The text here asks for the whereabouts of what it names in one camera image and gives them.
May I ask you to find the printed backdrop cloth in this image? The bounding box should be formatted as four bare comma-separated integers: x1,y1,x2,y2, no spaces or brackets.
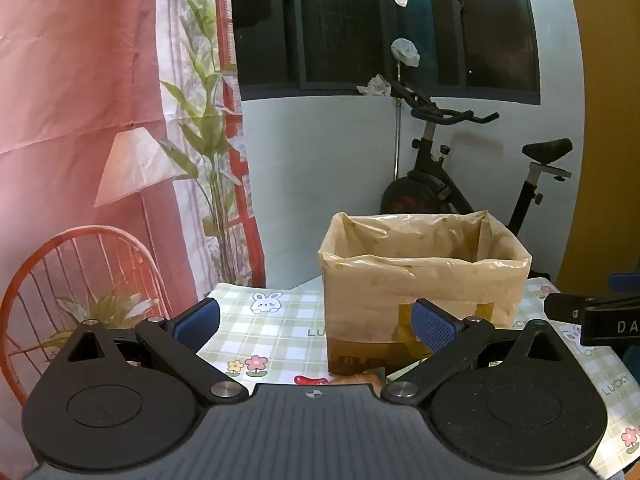
0,0,267,411

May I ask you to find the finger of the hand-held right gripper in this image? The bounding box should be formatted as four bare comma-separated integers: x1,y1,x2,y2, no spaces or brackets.
544,291,640,322
609,272,640,295

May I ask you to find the cardboard box with plastic liner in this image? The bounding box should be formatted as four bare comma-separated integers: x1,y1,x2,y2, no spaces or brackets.
318,210,532,377

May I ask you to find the green checked tablecloth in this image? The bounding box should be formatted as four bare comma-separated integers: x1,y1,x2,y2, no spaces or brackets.
197,275,640,478

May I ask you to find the metal pole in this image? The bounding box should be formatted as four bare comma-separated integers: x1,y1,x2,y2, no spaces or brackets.
394,62,402,181

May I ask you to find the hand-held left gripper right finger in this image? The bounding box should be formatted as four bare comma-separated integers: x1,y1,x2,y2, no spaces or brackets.
381,298,586,405

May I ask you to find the dark window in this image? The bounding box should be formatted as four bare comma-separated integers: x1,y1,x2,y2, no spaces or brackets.
230,0,542,107

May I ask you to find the crumpled white tissue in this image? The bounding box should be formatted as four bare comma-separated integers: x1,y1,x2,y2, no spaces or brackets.
356,74,392,97

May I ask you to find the yellow wooden door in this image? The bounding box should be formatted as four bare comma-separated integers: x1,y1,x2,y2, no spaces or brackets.
555,0,640,293

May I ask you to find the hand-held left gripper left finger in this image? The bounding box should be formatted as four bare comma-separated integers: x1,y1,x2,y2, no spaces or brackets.
55,298,249,405

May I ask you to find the black exercise bike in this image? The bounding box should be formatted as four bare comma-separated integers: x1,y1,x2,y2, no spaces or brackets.
380,77,573,241

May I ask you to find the white plastic bag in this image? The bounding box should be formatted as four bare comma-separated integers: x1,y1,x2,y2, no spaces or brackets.
391,37,421,68

